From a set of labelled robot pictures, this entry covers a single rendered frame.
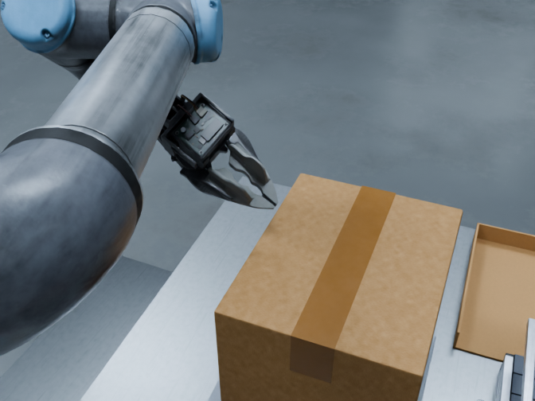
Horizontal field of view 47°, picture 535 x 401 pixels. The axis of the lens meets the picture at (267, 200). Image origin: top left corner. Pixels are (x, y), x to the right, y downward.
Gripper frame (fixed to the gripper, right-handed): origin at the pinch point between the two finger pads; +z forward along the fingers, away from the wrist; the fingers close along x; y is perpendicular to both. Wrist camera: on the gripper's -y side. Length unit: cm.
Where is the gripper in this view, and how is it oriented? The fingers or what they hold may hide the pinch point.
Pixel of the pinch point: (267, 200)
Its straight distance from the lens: 77.6
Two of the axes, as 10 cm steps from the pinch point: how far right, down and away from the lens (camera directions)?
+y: 0.8, -1.7, -9.8
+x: 6.3, -7.5, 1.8
